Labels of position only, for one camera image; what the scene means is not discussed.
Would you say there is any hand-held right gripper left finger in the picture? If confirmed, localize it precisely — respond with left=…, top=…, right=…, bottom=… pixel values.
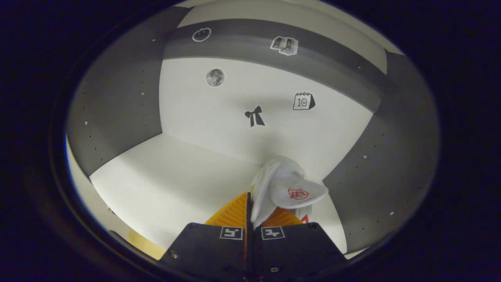
left=160, top=191, right=251, bottom=278

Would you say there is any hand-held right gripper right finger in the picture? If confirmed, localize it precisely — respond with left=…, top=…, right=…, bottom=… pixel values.
left=252, top=207, right=350, bottom=279

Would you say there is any white shoe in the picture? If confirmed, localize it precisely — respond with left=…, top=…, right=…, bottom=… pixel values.
left=250, top=157, right=329, bottom=230

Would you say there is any grey white shoe cabinet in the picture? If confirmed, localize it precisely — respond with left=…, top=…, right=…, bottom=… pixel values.
left=65, top=0, right=441, bottom=261

